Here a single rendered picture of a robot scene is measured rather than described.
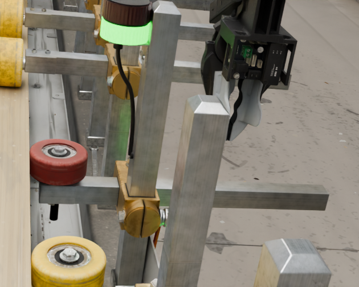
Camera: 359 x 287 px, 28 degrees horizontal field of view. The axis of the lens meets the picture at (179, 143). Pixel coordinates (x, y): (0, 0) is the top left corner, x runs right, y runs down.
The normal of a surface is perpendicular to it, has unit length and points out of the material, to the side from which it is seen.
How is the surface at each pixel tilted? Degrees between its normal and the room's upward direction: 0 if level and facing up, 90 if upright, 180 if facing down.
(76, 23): 90
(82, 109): 0
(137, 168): 90
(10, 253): 0
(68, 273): 0
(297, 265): 45
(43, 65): 90
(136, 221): 90
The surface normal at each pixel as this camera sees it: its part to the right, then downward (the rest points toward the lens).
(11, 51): 0.24, -0.29
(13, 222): 0.14, -0.90
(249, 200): 0.19, 0.44
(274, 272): -0.97, -0.04
